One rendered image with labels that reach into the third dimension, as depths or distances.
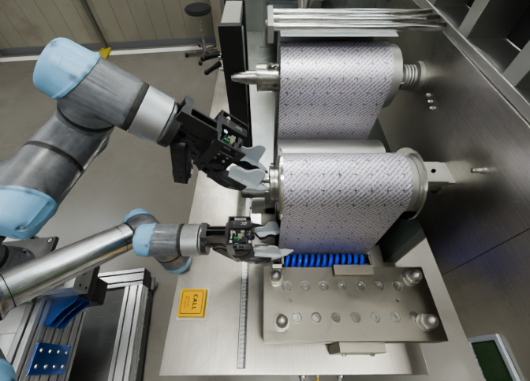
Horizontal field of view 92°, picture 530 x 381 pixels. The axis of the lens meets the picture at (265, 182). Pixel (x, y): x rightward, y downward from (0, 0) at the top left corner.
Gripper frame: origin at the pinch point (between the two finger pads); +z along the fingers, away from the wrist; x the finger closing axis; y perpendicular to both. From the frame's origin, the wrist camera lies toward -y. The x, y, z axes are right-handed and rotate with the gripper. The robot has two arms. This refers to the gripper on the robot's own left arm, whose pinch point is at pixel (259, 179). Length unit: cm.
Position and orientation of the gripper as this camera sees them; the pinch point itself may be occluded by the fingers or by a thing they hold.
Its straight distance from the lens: 50.7
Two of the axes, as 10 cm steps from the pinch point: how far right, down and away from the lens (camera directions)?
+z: 7.7, 3.8, 5.2
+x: 0.0, -8.0, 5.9
